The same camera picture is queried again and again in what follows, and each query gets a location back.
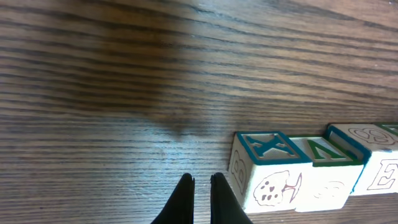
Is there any white block red side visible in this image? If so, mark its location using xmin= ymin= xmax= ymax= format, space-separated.
xmin=326 ymin=123 xmax=397 ymax=196

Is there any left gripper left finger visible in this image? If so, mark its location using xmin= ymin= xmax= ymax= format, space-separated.
xmin=151 ymin=173 xmax=195 ymax=224

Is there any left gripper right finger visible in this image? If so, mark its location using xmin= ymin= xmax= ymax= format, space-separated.
xmin=210 ymin=172 xmax=252 ymax=224

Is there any green B block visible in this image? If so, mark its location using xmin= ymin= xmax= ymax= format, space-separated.
xmin=375 ymin=122 xmax=398 ymax=136

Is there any white number block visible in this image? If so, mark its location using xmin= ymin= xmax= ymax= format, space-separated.
xmin=289 ymin=135 xmax=364 ymax=212

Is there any white block yellow side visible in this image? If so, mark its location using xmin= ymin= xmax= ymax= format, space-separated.
xmin=228 ymin=131 xmax=312 ymax=213

